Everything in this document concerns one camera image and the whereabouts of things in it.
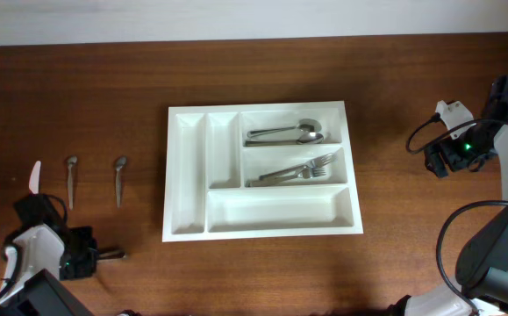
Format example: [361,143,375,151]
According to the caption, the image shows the white plastic cutlery tray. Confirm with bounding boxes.
[162,101,363,242]

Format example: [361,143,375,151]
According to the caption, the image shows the small metal teaspoon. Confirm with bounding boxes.
[67,155,78,209]
[114,155,127,208]

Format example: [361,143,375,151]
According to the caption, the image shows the metal tablespoon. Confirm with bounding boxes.
[244,132,325,147]
[247,118,322,138]

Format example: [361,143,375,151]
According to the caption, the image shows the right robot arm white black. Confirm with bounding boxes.
[385,75,508,316]

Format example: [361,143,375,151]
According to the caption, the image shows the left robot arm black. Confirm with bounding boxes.
[0,194,99,315]

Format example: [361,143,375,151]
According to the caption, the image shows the white plastic knife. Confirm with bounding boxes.
[28,161,41,195]

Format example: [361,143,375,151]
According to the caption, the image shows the metal fork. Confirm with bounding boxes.
[259,153,336,180]
[246,168,326,187]

